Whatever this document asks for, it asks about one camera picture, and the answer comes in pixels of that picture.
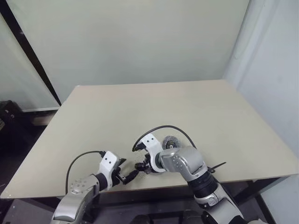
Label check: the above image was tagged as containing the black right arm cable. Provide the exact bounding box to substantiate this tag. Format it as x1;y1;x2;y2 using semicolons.
132;125;198;153

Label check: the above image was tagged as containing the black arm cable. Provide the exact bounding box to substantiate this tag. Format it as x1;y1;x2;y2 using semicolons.
132;125;198;153
65;150;107;188

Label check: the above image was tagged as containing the black table frame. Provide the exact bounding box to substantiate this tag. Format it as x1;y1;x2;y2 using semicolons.
9;176;284;211

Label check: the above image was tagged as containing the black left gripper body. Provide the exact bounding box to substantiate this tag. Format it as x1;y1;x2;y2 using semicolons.
111;165;127;188

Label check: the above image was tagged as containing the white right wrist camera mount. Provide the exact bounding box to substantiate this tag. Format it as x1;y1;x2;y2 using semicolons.
142;133;167;174

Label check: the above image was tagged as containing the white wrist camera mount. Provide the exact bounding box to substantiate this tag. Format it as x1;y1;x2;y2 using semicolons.
99;151;120;188
142;133;167;174

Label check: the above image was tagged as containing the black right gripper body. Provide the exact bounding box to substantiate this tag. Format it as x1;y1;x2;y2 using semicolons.
143;154;153;175

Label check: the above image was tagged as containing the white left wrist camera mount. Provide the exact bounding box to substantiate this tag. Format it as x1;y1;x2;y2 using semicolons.
99;151;120;188

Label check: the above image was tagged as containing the black equipment on floor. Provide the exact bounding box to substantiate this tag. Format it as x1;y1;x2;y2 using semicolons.
0;100;24;132

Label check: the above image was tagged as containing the black diagonal frame post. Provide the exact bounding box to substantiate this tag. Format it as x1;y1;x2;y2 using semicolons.
0;0;62;106

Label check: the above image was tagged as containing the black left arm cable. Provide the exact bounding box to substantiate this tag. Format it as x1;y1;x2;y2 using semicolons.
65;150;107;188

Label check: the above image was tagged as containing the small round dark object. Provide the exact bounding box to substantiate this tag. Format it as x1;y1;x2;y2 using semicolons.
162;135;181;150

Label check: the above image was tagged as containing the black cable tie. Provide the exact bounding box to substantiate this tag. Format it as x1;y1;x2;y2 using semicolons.
208;161;227;174

